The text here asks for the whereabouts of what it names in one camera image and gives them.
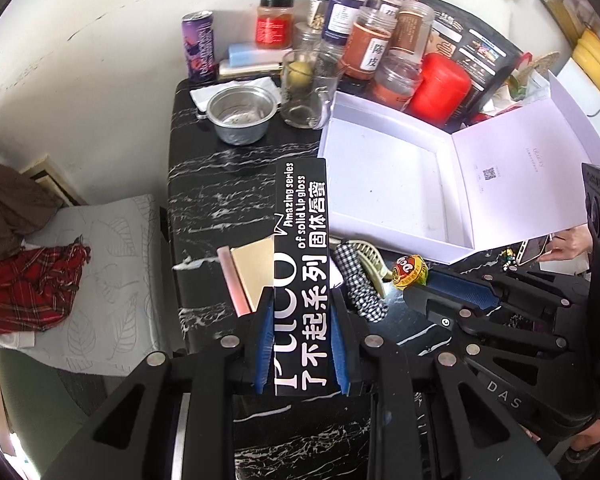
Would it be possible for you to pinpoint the pink stick tube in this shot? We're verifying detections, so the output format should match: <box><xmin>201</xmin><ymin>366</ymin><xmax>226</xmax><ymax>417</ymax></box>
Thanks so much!
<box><xmin>216</xmin><ymin>246</ymin><xmax>251</xmax><ymax>318</ymax></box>

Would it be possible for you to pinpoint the colourful bead charm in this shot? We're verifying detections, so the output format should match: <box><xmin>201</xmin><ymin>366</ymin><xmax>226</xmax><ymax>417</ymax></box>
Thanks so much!
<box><xmin>498</xmin><ymin>247</ymin><xmax>516</xmax><ymax>272</ymax></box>

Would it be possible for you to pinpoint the brown cloth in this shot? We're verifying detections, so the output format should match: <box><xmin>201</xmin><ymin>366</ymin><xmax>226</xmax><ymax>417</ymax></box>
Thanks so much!
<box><xmin>0</xmin><ymin>164</ymin><xmax>64</xmax><ymax>260</ymax></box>

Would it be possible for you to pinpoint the black lid sauce jar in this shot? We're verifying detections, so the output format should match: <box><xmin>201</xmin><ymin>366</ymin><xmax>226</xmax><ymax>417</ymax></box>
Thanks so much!
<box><xmin>254</xmin><ymin>0</ymin><xmax>294</xmax><ymax>49</ymax></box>

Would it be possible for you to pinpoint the bystander hand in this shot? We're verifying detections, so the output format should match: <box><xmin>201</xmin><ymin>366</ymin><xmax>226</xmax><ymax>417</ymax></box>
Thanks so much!
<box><xmin>539</xmin><ymin>224</ymin><xmax>593</xmax><ymax>262</ymax></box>

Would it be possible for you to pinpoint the brown label tall jar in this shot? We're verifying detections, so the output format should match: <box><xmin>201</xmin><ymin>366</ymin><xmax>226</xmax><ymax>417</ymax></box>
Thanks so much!
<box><xmin>390</xmin><ymin>0</ymin><xmax>436</xmax><ymax>64</ymax></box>

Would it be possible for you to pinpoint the white open gift box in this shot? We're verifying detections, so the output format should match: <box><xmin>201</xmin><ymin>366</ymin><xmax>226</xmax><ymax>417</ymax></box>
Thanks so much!
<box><xmin>318</xmin><ymin>79</ymin><xmax>600</xmax><ymax>264</ymax></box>

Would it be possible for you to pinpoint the red plaid cloth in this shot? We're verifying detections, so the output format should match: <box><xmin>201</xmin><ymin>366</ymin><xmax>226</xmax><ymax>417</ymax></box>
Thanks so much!
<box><xmin>0</xmin><ymin>238</ymin><xmax>91</xmax><ymax>335</ymax></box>

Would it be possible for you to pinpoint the glass mug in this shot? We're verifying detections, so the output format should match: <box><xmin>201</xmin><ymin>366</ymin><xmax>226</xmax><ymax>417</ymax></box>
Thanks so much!
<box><xmin>279</xmin><ymin>50</ymin><xmax>343</xmax><ymax>130</ymax></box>

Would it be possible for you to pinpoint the smartphone with case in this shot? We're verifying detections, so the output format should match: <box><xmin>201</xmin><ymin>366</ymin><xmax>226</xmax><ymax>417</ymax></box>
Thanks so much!
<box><xmin>516</xmin><ymin>234</ymin><xmax>553</xmax><ymax>266</ymax></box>

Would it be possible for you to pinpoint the small steel bowl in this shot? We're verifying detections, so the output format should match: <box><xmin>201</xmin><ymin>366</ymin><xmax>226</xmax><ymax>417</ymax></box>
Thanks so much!
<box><xmin>206</xmin><ymin>86</ymin><xmax>278</xmax><ymax>146</ymax></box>

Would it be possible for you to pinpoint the white patterned cushion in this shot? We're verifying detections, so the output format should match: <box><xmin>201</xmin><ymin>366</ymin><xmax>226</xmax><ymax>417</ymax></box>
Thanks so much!
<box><xmin>0</xmin><ymin>194</ymin><xmax>171</xmax><ymax>377</ymax></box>

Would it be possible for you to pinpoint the red canister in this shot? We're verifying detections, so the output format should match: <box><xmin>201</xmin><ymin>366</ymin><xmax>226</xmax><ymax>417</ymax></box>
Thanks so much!
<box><xmin>406</xmin><ymin>53</ymin><xmax>471</xmax><ymax>128</ymax></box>

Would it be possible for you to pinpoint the purple drink can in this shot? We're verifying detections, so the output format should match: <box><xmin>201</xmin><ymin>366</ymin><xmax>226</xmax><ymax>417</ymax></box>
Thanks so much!
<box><xmin>181</xmin><ymin>10</ymin><xmax>216</xmax><ymax>84</ymax></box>

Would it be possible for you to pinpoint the black snack pouch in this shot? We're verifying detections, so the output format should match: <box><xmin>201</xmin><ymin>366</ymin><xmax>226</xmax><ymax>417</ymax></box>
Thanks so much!
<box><xmin>419</xmin><ymin>0</ymin><xmax>522</xmax><ymax>126</ymax></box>

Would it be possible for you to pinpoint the blue sponge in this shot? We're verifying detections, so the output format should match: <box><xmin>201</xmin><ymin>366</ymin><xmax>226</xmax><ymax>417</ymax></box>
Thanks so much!
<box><xmin>227</xmin><ymin>42</ymin><xmax>290</xmax><ymax>68</ymax></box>

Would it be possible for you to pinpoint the short clear jar orange label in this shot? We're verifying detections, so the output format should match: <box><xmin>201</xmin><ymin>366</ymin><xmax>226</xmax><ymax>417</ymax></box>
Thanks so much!
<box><xmin>368</xmin><ymin>49</ymin><xmax>422</xmax><ymax>112</ymax></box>

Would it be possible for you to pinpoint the black white gingham scrunchie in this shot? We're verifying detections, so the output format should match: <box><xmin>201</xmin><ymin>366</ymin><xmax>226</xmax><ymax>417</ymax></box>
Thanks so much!
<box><xmin>332</xmin><ymin>240</ymin><xmax>388</xmax><ymax>323</ymax></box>

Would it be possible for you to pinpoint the black lip gloss box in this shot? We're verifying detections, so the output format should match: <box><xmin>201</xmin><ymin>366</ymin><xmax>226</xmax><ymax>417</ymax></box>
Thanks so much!
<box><xmin>273</xmin><ymin>157</ymin><xmax>336</xmax><ymax>398</ymax></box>

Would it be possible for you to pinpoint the cream hair claw clip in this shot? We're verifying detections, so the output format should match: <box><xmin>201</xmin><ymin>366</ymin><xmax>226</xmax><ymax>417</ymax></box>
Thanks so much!
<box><xmin>350</xmin><ymin>240</ymin><xmax>392</xmax><ymax>298</ymax></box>

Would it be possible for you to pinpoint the white tissue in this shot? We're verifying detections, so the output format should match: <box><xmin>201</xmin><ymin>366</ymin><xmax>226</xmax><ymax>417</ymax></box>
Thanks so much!
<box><xmin>188</xmin><ymin>75</ymin><xmax>282</xmax><ymax>114</ymax></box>

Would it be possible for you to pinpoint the gold rectangular box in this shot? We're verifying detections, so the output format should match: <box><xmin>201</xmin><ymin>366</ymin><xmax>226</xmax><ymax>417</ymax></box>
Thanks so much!
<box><xmin>230</xmin><ymin>236</ymin><xmax>274</xmax><ymax>312</ymax></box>

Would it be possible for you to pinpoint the purple label jar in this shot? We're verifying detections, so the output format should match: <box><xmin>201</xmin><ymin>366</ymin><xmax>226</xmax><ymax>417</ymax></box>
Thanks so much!
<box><xmin>322</xmin><ymin>0</ymin><xmax>367</xmax><ymax>46</ymax></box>

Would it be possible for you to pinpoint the orange peel labelled jar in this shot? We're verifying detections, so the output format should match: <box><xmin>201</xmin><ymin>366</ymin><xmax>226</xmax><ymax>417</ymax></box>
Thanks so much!
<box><xmin>340</xmin><ymin>6</ymin><xmax>396</xmax><ymax>80</ymax></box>

